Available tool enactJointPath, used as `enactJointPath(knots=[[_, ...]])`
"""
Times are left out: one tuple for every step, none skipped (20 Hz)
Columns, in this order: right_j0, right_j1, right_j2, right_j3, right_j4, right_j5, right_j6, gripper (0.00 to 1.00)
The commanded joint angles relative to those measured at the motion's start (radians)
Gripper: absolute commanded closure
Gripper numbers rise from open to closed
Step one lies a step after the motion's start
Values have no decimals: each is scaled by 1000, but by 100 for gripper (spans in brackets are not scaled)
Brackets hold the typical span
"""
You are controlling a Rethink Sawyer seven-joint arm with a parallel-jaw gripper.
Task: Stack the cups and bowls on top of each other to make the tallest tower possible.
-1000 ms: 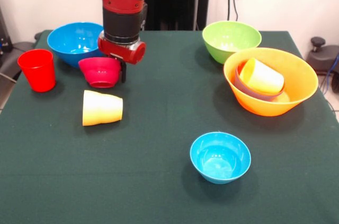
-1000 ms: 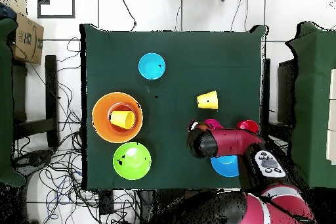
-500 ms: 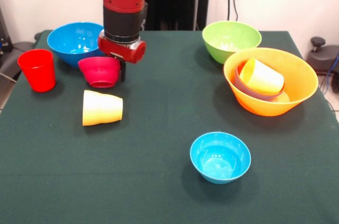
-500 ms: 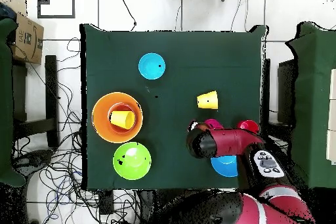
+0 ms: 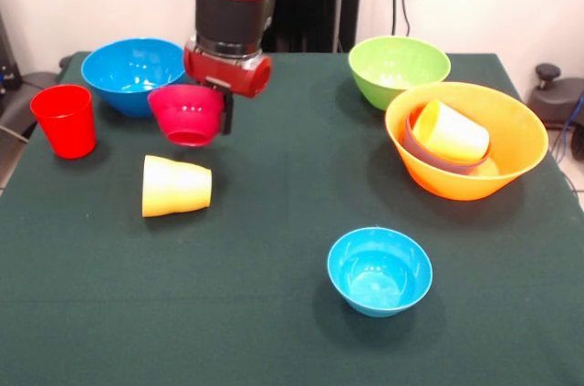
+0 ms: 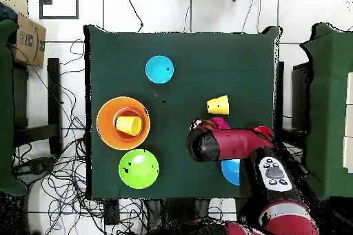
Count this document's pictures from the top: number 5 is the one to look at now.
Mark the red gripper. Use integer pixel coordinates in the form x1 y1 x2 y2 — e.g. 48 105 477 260
182 35 274 137

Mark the small magenta bowl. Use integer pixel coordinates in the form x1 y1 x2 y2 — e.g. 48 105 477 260
147 83 226 148

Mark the orange-yellow cup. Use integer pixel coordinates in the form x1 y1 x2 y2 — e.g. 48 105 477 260
175 162 214 214

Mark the yellow cup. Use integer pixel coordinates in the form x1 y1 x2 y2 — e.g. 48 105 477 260
141 154 180 218
412 99 491 162

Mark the small light blue bowl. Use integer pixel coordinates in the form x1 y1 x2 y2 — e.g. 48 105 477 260
327 226 434 318

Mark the large orange-yellow bowl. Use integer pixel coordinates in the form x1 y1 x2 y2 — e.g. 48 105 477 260
384 81 549 202

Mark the large blue bowl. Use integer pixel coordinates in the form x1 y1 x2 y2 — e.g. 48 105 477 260
80 37 186 119

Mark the red cup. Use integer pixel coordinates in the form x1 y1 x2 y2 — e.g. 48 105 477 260
29 84 98 160

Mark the large green bowl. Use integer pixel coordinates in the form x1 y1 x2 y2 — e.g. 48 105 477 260
348 35 453 111

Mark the dark green tablecloth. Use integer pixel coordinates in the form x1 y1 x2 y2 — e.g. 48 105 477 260
0 51 584 386

